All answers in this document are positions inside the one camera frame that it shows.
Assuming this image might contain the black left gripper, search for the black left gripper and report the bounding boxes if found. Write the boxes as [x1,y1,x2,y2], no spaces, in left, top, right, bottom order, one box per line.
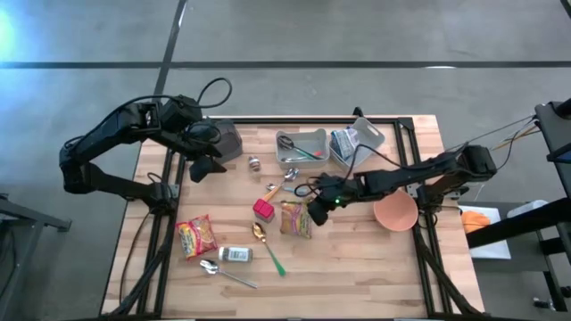
[178,137,228,184]

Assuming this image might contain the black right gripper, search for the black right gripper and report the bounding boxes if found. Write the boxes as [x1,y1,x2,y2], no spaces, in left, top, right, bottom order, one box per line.
[307,174,363,227]

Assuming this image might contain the lime chili shrimp ramen packet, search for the lime chili shrimp ramen packet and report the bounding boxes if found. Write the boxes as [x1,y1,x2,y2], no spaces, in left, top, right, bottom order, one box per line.
[279,199,313,240]

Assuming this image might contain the spoon with red handle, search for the spoon with red handle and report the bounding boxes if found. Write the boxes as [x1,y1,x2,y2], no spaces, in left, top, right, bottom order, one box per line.
[280,150,324,163]

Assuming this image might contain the spoon with teal handle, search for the spoon with teal handle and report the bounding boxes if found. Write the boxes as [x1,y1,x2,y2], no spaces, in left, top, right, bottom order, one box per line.
[285,144,323,161]

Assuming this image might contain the red ramen noodle packet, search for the red ramen noodle packet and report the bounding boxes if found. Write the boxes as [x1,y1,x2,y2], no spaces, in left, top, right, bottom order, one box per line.
[175,213,219,260]

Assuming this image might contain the pale ramen noodle packet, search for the pale ramen noodle packet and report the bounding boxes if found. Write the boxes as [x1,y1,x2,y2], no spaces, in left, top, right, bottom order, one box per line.
[330,128,360,161]

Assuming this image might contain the black spoon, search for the black spoon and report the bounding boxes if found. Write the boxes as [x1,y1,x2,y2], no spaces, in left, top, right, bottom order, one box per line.
[277,135,313,157]

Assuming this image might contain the sesame seasoning blend bottle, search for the sesame seasoning blend bottle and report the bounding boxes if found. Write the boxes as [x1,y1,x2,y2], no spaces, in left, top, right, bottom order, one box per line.
[217,246,254,263]

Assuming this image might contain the silver metal spoon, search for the silver metal spoon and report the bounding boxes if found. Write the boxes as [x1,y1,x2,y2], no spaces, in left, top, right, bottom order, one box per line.
[199,259,259,290]

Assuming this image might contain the dark grey plastic bin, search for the dark grey plastic bin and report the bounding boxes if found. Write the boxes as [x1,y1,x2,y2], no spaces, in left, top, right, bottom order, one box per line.
[191,119,244,169]

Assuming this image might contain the white plastic bin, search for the white plastic bin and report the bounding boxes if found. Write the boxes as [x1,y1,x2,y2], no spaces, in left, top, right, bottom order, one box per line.
[275,128,331,170]

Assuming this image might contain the salmon pink bowl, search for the salmon pink bowl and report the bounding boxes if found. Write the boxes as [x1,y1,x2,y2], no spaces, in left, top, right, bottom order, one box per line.
[373,187,419,233]

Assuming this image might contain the orange cloth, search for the orange cloth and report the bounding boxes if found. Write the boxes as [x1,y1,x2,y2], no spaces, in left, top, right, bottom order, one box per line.
[460,210,492,235]

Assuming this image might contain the grey metal stand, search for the grey metal stand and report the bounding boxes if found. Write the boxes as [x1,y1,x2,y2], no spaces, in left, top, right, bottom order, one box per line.
[0,192,72,321]

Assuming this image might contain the white sheet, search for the white sheet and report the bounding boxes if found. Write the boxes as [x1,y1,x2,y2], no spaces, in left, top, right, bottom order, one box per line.
[458,203,512,260]

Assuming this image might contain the black metal stand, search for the black metal stand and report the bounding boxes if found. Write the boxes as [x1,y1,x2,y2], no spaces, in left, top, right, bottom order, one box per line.
[466,98,571,313]

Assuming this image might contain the white plastic container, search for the white plastic container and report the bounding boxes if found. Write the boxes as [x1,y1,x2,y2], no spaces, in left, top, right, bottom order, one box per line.
[507,199,549,219]

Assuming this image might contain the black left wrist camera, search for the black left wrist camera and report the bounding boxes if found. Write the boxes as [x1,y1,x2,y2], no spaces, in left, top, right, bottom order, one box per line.
[189,120,222,144]

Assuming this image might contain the spoon with orange handle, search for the spoon with orange handle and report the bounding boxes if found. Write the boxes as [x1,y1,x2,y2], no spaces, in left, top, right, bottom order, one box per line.
[262,167,301,204]

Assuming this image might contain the gold spoon with green handle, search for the gold spoon with green handle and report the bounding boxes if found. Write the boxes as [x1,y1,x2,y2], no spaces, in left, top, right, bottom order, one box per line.
[251,221,287,277]

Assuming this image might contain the black aluminium table frame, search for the black aluminium table frame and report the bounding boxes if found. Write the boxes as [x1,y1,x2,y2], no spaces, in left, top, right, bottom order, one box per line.
[106,106,486,320]

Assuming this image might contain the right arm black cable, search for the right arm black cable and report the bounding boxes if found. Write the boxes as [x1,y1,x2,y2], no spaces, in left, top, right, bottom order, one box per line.
[294,143,405,198]

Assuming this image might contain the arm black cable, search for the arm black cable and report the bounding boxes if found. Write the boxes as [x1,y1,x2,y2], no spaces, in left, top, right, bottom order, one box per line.
[294,143,405,198]
[62,77,233,155]

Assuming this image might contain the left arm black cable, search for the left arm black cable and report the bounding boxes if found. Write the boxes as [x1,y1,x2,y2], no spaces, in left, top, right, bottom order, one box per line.
[62,77,233,155]

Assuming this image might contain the light grey handled bin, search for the light grey handled bin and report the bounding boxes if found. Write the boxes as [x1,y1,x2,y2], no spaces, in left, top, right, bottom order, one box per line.
[329,116,387,170]

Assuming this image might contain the thin brown cable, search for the thin brown cable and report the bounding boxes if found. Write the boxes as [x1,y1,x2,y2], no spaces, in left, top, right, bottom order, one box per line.
[118,209,153,307]

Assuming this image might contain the thin coloured wires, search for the thin coloured wires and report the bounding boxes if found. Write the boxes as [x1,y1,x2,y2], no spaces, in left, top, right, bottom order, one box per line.
[445,114,541,152]

